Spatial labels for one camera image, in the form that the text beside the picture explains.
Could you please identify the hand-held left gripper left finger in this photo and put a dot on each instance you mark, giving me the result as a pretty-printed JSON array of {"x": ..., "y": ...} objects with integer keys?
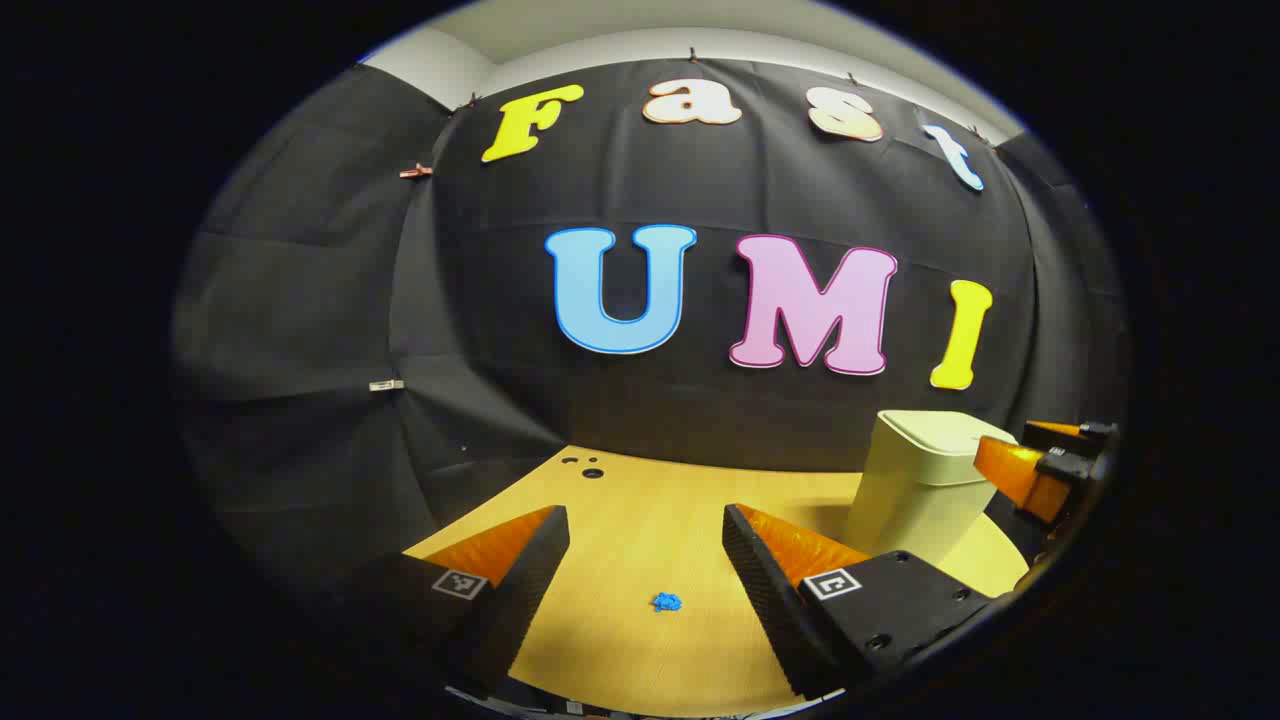
[{"x": 535, "y": 565}]

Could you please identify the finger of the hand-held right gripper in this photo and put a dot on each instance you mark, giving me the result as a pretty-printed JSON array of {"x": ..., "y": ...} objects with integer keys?
[
  {"x": 1015, "y": 475},
  {"x": 1050, "y": 430}
]

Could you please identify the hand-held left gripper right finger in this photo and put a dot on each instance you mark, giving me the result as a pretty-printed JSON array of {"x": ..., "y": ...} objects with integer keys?
[{"x": 760, "y": 580}]

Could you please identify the blue paper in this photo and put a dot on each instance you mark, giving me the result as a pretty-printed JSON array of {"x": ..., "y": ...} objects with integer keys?
[{"x": 667, "y": 602}]

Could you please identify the green desktop garbage bin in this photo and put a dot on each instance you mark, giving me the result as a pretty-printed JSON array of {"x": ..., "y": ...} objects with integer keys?
[{"x": 910, "y": 490}]

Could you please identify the wooden desktop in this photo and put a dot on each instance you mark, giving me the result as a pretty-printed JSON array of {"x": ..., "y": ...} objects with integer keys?
[{"x": 640, "y": 530}]

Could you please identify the black backdrop cloth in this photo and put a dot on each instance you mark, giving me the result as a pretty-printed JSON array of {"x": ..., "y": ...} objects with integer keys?
[{"x": 700, "y": 400}]

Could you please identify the silver cloth clip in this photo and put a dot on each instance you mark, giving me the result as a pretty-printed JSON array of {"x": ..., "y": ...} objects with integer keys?
[{"x": 386, "y": 385}]

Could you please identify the copper cloth clip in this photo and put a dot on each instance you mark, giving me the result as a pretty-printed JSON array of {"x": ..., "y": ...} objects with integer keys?
[{"x": 416, "y": 171}]

